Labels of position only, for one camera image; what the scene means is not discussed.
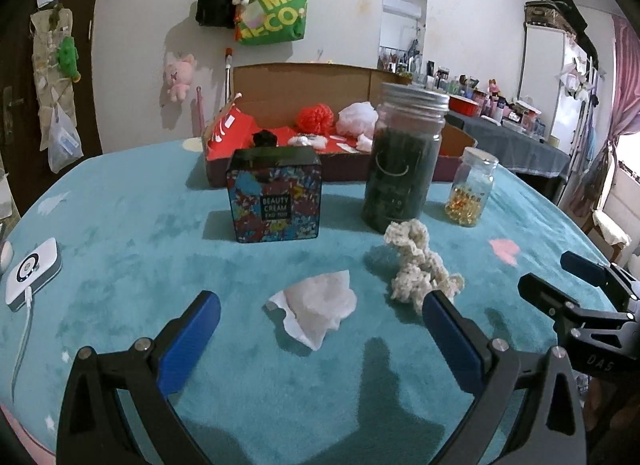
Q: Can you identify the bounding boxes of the brown door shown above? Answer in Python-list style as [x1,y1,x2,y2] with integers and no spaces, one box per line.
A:
[0,0,108,216]

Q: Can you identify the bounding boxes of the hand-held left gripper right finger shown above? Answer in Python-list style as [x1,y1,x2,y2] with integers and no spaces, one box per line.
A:
[421,290,586,465]

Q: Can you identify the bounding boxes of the white mesh bath pouf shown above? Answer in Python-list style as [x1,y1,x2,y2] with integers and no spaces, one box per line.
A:
[336,101,379,136]

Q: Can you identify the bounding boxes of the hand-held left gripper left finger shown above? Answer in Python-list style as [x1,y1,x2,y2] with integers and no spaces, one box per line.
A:
[62,290,221,465]

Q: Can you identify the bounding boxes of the red mesh scrub ball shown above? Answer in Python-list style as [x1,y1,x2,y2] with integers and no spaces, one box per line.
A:
[296,104,335,136]

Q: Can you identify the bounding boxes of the large glass jar green leaves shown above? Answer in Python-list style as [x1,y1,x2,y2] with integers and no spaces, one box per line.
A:
[361,82,451,235]

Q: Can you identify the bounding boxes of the table with dark cloth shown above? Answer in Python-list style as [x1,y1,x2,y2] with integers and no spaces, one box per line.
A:
[445,112,572,182]

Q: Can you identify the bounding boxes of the green plush toy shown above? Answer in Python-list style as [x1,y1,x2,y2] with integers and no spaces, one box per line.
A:
[57,36,82,82]

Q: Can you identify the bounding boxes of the pink plush toy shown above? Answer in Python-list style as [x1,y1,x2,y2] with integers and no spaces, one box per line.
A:
[164,54,197,104]

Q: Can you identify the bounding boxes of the cluttered side table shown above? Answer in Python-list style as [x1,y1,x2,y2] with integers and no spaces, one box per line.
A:
[378,42,551,138]

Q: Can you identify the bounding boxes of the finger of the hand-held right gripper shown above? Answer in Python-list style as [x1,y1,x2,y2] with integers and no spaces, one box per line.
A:
[560,251,640,303]
[517,272,633,333]

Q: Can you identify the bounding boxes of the pink curtain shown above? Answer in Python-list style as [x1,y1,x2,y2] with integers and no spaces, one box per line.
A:
[607,15,640,180]

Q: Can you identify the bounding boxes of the colourful beauty cream box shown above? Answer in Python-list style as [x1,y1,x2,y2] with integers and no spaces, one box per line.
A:
[225,147,322,244]

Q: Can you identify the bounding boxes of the clear plastic bag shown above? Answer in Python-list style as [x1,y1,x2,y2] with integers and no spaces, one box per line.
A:
[47,102,84,174]

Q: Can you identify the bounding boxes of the black bag on wardrobe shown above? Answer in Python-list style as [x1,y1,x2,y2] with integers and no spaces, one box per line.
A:
[524,0,592,32]

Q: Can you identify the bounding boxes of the cushioned chair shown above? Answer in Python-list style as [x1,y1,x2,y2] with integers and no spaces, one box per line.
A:
[590,205,634,262]

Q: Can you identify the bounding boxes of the small glass jar yellow capsules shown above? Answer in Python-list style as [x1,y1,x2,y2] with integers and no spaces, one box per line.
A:
[445,146,500,228]

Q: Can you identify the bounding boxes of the white power bank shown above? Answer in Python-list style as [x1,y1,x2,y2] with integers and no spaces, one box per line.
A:
[5,237,63,313]

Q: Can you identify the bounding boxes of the cardboard box with red lining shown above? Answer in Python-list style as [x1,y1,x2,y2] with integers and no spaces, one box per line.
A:
[202,62,478,189]

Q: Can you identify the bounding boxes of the cream crochet scrunchie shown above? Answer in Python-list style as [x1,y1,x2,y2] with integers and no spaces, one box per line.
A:
[384,219,466,316]

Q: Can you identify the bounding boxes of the beige hanging organizer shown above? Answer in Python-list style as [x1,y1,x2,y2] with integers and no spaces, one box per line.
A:
[30,7,77,120]

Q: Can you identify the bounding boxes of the white cotton pad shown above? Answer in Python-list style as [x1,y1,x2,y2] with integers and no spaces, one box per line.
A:
[287,135,331,151]

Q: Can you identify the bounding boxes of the metal door handle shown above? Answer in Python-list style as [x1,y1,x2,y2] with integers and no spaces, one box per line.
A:
[2,86,25,133]

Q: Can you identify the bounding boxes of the red basin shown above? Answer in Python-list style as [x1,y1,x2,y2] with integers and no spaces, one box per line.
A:
[448,95,480,116]

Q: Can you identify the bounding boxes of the white tissue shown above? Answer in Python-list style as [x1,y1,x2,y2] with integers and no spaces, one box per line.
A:
[265,270,358,352]

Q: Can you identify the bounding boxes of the white charging cable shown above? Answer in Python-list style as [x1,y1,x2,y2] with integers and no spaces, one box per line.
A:
[10,287,37,398]

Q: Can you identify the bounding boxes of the white wardrobe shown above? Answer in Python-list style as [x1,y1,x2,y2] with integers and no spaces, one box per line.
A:
[520,20,601,146]

